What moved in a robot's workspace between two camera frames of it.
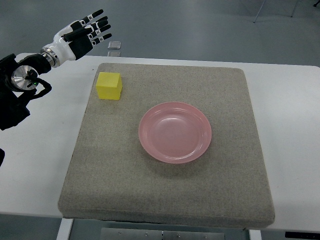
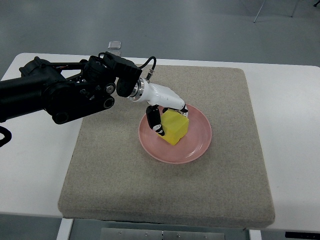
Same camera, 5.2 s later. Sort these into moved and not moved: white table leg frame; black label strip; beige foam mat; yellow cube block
Moved: yellow cube block
Not moved: white table leg frame; black label strip; beige foam mat
